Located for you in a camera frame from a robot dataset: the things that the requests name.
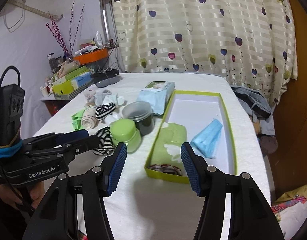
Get black white striped sock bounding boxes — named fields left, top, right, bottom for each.
left=92, top=127, right=115, bottom=156

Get striped tray with boxes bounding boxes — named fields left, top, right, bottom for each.
left=55, top=79, right=93, bottom=100

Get wet wipes pack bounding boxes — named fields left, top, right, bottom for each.
left=137, top=81, right=175, bottom=115

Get clear jar dark contents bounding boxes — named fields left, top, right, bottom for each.
left=122, top=101, right=154, bottom=137

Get green lidded jar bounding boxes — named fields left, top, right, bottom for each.
left=110, top=119, right=141, bottom=153

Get green towel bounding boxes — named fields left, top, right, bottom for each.
left=149, top=122, right=187, bottom=176

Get orange tray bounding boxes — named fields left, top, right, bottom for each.
left=74, top=48, right=108, bottom=64

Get white cloth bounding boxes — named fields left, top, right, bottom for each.
left=104, top=112, right=122, bottom=126

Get black grey VR headset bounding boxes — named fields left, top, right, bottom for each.
left=91, top=69, right=121, bottom=88

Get green white shallow box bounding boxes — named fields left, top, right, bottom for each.
left=159, top=90, right=237, bottom=175

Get red clear plastic packet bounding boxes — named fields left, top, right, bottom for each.
left=84, top=90, right=96, bottom=106

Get grey clothes pile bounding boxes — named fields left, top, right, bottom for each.
left=231, top=85, right=278, bottom=157

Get cream bandage sock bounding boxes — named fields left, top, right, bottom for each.
left=81, top=107, right=98, bottom=129

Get green carton box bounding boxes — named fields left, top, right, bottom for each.
left=53, top=66, right=89, bottom=95

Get blue tissue box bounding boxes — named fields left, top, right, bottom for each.
left=70, top=72, right=92, bottom=90

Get purple dried branches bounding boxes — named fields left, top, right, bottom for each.
left=45, top=1, right=86, bottom=59

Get person's left hand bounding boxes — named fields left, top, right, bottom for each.
left=0, top=179, right=46, bottom=210

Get floral bedding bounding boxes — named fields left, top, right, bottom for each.
left=271, top=184, right=307, bottom=239

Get bright green sock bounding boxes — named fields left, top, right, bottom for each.
left=72, top=108, right=86, bottom=131

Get blue face mask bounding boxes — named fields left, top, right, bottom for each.
left=190, top=119, right=223, bottom=159

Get heart pattern curtain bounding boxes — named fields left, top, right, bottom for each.
left=112, top=0, right=297, bottom=106

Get grey sock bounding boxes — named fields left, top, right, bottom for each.
left=94, top=89, right=112, bottom=106

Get wooden wardrobe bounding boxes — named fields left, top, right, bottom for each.
left=269, top=0, right=307, bottom=198

